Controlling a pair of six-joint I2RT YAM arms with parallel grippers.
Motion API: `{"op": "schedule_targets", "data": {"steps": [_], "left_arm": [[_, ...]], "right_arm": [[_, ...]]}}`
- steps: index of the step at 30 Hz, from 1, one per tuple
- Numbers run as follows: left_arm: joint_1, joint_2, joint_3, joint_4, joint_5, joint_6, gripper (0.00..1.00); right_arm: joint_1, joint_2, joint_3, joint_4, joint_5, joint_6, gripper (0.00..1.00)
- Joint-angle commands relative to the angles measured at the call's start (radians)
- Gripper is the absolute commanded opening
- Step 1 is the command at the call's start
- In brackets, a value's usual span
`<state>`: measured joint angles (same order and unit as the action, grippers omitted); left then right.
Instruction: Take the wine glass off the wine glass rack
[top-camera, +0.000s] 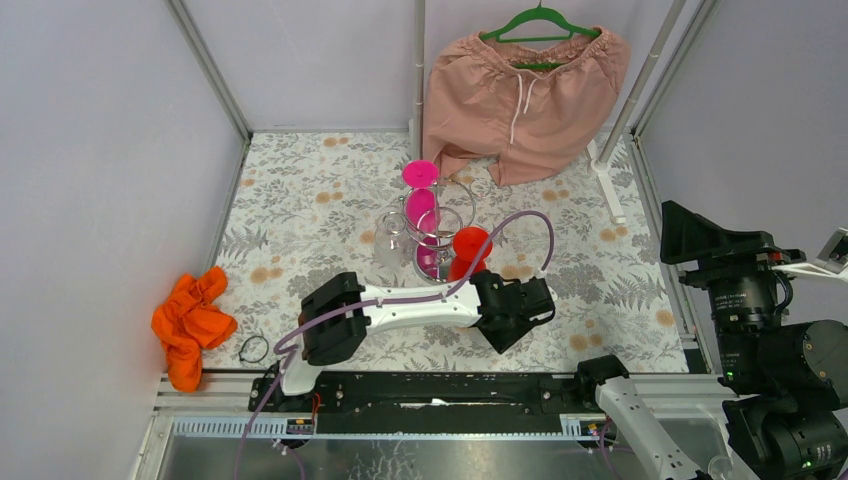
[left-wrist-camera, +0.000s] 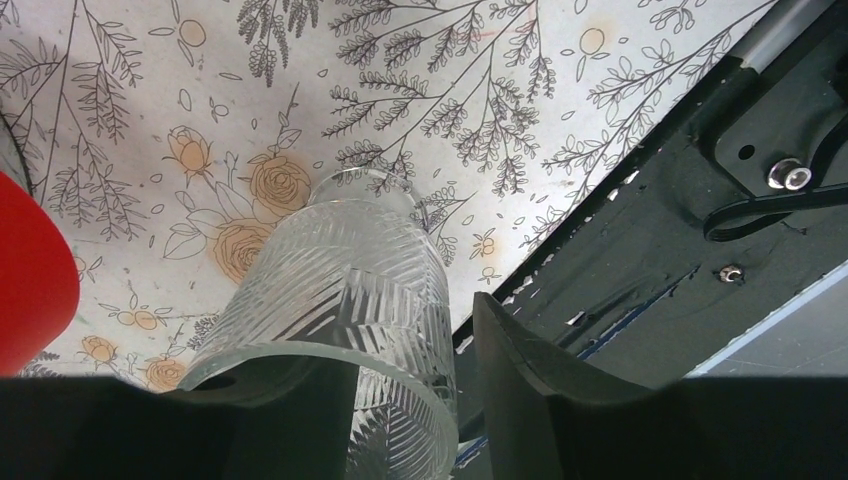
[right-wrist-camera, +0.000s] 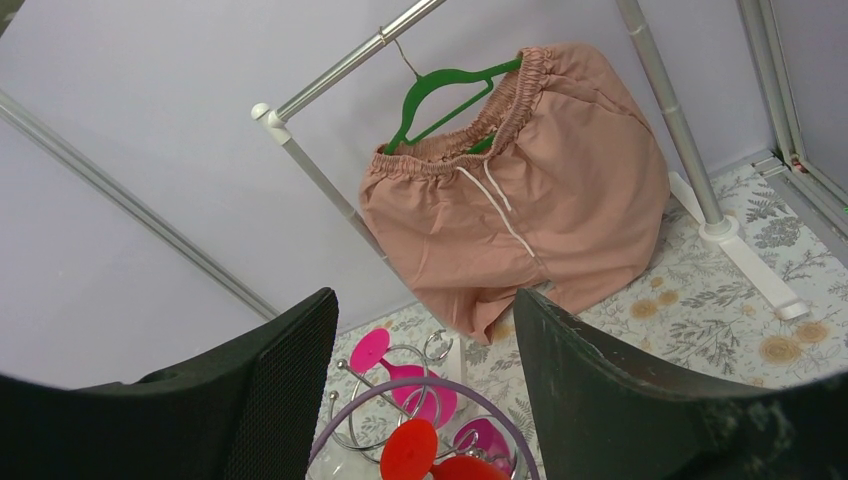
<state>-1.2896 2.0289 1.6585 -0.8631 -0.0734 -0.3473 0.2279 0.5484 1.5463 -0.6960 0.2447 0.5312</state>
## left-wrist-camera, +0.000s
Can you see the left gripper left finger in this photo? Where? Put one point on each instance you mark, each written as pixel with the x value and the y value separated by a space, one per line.
pixel 276 417

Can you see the clear ribbed wine glass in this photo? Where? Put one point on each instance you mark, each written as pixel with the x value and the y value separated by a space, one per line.
pixel 354 277

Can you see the red plastic wine glass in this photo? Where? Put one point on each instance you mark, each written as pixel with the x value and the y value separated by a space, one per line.
pixel 40 290

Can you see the floral table cloth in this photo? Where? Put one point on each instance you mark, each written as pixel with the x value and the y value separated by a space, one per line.
pixel 166 139

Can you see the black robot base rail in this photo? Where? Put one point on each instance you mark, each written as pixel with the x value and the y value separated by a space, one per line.
pixel 719 246

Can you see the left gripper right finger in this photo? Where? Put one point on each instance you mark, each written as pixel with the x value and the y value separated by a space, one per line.
pixel 550 415

